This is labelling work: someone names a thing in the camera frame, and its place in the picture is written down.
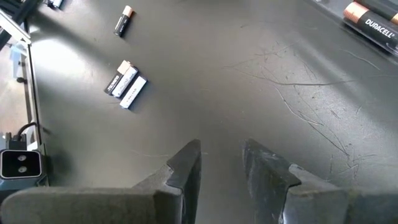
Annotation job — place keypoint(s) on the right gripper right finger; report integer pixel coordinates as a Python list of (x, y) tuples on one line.
[(295, 202)]

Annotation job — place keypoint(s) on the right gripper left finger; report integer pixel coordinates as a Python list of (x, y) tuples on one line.
[(109, 208)]

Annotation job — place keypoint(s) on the black battery with copper end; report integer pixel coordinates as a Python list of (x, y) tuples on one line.
[(113, 84), (373, 26), (122, 25), (379, 6)]

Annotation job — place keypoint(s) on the silver metal bracket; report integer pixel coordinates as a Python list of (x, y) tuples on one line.
[(14, 26)]

